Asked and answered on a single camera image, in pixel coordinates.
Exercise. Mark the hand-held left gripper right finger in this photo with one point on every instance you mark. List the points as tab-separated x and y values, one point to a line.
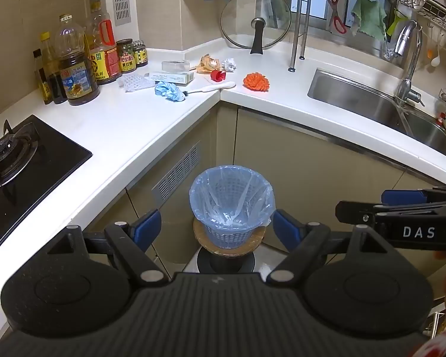
284	228

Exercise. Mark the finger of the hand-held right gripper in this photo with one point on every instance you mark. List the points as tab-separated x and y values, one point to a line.
355	211
399	197

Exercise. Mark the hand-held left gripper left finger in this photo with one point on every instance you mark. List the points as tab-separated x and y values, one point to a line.
147	227

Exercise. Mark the blue plastic trash basket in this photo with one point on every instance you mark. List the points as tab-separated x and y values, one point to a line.
230	236

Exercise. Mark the white mesh trash bin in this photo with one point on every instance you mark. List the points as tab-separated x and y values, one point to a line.
208	193

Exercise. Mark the clear plastic blister tray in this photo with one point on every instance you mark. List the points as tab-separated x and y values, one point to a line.
135	83

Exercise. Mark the white green cardboard box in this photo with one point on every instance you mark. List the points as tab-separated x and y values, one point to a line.
171	77

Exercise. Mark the red bottle cap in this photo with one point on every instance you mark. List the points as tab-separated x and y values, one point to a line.
218	76

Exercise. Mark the orange yellow plastic wrapper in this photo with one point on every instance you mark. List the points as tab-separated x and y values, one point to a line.
207	64

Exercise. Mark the beige vented cabinet panel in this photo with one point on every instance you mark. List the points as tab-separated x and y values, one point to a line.
145	200

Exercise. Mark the silver cabinet vent grille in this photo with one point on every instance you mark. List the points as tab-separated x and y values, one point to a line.
176	174

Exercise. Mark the beige cabinet door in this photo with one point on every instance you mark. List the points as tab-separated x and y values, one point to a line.
312	163

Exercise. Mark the steel sink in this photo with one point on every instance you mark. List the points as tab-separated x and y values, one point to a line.
356	89

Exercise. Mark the red white printed clothing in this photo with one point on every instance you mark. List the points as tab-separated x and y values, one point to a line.
440	346

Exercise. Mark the black gas stove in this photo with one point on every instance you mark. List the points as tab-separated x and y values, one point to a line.
52	148

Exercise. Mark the blue crumpled glove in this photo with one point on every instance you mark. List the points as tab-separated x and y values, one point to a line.
169	91

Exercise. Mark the white hanging spoon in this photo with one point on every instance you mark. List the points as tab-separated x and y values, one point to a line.
435	59

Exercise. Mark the black burner grate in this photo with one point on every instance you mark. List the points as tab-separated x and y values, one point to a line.
7	152

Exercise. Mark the chrome faucet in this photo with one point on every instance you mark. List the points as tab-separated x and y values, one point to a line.
407	37

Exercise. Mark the clear plastic box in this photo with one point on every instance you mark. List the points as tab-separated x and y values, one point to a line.
175	66

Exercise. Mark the large dark oil bottle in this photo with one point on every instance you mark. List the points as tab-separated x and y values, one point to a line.
76	74

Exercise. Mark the yellow label sauce jar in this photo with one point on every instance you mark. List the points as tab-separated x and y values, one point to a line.
126	57

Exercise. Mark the small green label jar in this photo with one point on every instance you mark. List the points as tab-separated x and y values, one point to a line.
140	55

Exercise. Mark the crumpled white paper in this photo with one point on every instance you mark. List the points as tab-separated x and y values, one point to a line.
229	64

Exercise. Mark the yellow cap sauce bottle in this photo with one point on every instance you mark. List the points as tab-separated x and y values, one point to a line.
54	78

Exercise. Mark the small dark soy sauce bottle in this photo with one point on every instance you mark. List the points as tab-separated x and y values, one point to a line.
42	81

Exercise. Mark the green cloth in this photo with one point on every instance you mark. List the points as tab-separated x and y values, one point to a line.
370	16

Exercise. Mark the metal rack legs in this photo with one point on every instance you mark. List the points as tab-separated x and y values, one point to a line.
295	26

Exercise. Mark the red scissors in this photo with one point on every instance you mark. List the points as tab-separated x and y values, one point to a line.
337	11

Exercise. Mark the glass pot lid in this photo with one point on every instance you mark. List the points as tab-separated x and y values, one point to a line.
258	29

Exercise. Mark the round pedestal stool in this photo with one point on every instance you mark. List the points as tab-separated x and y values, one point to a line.
226	264

